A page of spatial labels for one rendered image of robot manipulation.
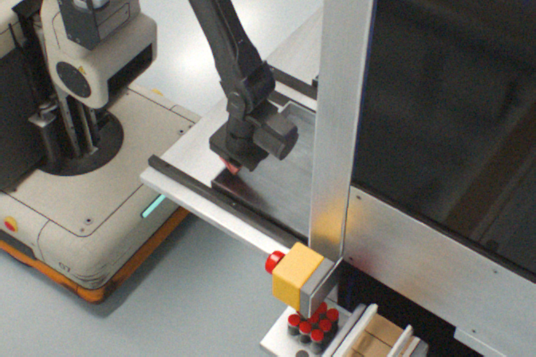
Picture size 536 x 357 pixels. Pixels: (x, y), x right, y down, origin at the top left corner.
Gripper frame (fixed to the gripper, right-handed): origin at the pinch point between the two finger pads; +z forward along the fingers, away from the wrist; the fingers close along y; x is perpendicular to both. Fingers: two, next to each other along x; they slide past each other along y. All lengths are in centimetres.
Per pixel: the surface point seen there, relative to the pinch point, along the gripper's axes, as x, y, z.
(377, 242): -11.9, 32.7, -27.1
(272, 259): -18.5, 20.0, -15.3
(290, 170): 7.1, 8.1, 0.2
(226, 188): -5.6, 1.9, -2.2
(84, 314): -11, -35, 97
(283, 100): 20.7, -3.5, 0.5
